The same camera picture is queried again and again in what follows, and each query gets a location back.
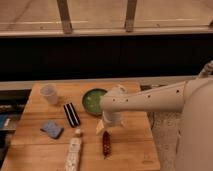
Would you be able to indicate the clear plastic cup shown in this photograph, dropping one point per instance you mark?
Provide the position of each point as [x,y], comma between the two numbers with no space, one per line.
[49,93]

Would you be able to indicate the left metal window post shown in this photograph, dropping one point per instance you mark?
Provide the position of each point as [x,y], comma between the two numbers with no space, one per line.
[64,16]

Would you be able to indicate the red chili pepper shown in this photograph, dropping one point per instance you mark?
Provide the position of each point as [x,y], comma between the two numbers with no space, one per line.
[106,144]

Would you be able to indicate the right metal window post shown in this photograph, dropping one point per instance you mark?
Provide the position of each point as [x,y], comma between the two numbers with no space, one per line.
[130,15]

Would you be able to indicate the green bowl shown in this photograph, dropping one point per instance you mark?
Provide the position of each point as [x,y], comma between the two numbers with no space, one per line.
[91,101]

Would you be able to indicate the metal window post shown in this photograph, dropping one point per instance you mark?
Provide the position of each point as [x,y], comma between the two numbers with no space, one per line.
[64,16]
[130,15]

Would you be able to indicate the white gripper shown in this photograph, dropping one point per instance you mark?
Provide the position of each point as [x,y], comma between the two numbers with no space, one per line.
[109,120]

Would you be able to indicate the blue sponge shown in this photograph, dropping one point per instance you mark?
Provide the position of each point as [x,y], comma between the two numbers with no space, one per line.
[52,129]

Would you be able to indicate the white remote control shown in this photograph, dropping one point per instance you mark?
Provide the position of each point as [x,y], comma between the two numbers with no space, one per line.
[73,155]

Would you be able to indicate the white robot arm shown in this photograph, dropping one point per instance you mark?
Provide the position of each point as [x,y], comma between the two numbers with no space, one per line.
[193,98]

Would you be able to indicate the black white striped block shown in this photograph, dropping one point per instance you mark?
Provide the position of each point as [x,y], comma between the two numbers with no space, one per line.
[71,114]

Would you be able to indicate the small white cube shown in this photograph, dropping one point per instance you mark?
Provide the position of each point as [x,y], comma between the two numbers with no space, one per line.
[78,132]

